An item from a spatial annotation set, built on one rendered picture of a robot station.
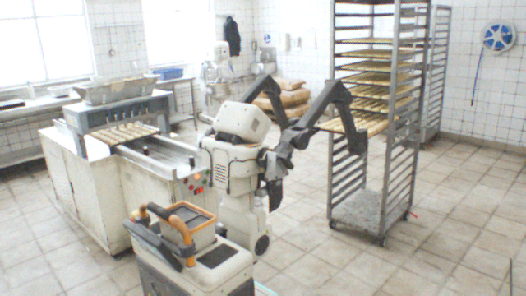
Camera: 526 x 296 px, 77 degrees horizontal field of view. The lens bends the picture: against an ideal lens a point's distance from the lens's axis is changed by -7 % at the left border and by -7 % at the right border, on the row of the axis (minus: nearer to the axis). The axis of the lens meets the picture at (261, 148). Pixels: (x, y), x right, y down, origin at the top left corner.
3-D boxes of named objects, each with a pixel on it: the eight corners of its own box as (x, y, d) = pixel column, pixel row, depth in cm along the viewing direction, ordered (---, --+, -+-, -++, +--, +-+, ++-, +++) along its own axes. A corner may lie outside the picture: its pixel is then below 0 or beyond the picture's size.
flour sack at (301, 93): (289, 104, 571) (288, 94, 565) (269, 101, 597) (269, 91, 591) (313, 96, 621) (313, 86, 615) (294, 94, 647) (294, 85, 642)
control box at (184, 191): (178, 199, 203) (175, 177, 199) (210, 185, 219) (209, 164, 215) (182, 201, 201) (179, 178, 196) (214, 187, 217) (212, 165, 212)
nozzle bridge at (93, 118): (71, 151, 249) (62, 106, 238) (156, 128, 298) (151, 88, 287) (88, 162, 227) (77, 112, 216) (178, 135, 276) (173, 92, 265)
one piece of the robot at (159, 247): (195, 287, 127) (164, 253, 114) (144, 251, 150) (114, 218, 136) (214, 263, 133) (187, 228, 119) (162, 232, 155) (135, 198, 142)
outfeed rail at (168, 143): (89, 118, 345) (87, 112, 343) (91, 117, 347) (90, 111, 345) (214, 165, 213) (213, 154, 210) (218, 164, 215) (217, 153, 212)
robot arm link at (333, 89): (326, 72, 168) (344, 72, 162) (334, 94, 177) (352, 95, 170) (277, 137, 149) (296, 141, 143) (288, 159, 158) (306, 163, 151)
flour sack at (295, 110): (291, 120, 580) (291, 111, 575) (271, 116, 607) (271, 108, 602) (316, 111, 630) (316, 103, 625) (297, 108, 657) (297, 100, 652)
